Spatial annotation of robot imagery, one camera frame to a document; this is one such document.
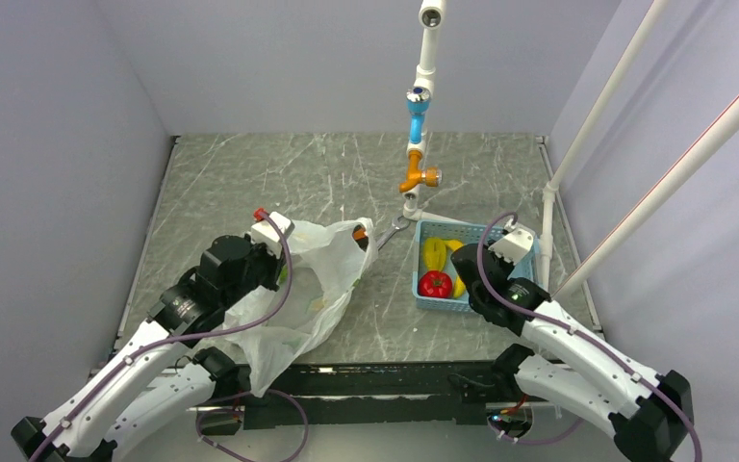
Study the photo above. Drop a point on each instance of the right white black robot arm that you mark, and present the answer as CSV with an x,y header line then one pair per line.
x,y
647,414

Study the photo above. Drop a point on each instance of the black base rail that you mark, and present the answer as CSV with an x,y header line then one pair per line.
x,y
462,392

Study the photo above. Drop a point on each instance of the black orange hex key set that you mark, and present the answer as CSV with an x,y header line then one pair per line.
x,y
360,236

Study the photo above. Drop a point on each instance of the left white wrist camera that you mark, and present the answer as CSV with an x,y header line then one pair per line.
x,y
270,229

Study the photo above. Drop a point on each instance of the white plastic shopping bag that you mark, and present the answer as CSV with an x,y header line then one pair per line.
x,y
327,266

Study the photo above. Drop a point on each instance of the white blue orange pipe stand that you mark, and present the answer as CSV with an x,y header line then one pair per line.
x,y
431,17

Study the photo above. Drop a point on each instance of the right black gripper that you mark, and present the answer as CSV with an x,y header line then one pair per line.
x,y
507,265

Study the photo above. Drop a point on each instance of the white frame pole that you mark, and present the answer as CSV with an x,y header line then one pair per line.
x,y
708,143
611,85

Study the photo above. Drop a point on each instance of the white frame pole near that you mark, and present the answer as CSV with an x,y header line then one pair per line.
x,y
708,143

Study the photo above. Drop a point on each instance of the white frame pole far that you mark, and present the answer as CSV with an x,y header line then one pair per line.
x,y
611,85

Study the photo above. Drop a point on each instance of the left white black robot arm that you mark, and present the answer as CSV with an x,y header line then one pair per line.
x,y
113,412

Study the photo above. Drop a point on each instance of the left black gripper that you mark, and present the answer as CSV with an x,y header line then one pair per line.
x,y
274,263

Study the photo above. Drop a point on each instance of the yellow fake star fruit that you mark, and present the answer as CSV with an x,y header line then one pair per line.
x,y
433,254

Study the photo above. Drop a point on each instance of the light blue plastic basket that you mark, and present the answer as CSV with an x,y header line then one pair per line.
x,y
468,234

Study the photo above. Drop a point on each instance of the red fake fruit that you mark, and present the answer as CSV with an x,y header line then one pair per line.
x,y
435,284

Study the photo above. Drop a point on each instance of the yellow fake banana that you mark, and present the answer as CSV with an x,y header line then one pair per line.
x,y
459,288

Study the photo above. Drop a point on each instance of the silver combination wrench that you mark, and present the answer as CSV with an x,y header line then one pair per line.
x,y
398,223

